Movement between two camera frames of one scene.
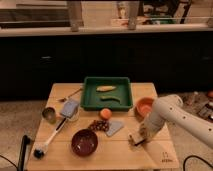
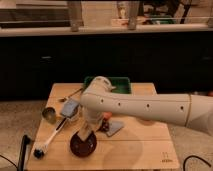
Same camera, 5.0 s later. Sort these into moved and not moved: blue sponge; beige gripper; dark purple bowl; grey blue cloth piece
Moved: beige gripper
Not moved: dark purple bowl; grey blue cloth piece; blue sponge
